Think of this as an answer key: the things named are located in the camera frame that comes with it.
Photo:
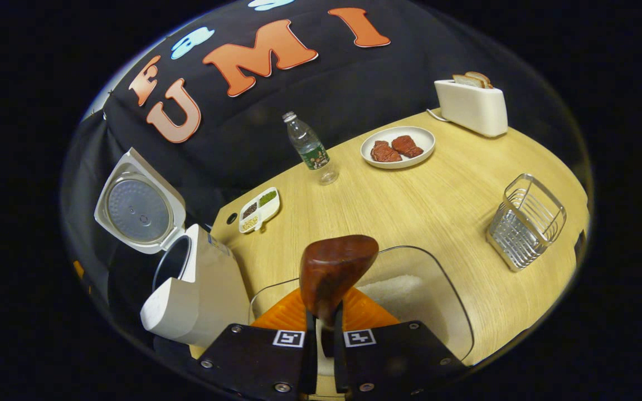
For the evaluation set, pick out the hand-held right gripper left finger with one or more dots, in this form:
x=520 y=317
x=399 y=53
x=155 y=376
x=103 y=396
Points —
x=254 y=356

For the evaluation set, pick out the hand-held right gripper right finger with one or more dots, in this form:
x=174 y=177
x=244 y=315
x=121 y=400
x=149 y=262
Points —
x=399 y=356

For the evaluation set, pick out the white rice cooker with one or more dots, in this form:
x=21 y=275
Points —
x=209 y=289

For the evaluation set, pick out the brown wooden spoon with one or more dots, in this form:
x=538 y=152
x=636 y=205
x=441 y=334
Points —
x=335 y=273

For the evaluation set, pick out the clear rice container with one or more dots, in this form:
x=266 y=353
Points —
x=443 y=312

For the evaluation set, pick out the black table grommet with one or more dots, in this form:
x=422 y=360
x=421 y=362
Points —
x=232 y=218

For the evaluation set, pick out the white divided condiment dish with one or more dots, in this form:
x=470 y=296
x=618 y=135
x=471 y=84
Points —
x=259 y=210

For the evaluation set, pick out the white round plate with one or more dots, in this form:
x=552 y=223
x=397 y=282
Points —
x=410 y=161

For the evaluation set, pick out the red meat piece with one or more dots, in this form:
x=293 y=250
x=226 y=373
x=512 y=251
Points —
x=407 y=146
x=385 y=152

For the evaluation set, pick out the clear plastic water bottle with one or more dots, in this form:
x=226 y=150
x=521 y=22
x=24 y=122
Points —
x=312 y=153

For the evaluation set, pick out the white toaster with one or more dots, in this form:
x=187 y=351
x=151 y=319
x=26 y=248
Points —
x=471 y=108

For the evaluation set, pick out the black backdrop cloth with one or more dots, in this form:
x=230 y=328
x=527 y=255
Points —
x=354 y=89

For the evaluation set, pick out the toast bread slice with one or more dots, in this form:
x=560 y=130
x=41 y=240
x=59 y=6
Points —
x=467 y=81
x=482 y=77

